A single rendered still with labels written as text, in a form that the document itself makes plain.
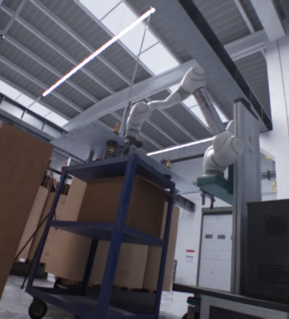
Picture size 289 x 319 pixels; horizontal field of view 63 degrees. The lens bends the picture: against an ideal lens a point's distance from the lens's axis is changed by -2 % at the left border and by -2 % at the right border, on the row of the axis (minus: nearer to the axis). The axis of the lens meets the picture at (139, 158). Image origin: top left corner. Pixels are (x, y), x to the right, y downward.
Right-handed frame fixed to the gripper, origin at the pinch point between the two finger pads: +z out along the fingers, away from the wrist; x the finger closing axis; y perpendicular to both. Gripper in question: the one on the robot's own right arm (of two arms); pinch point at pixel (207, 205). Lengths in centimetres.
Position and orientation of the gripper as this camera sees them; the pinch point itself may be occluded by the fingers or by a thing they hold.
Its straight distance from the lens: 227.2
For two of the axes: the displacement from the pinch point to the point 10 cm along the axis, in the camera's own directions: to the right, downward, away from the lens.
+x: 7.3, 4.0, 5.5
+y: 6.5, -2.1, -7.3
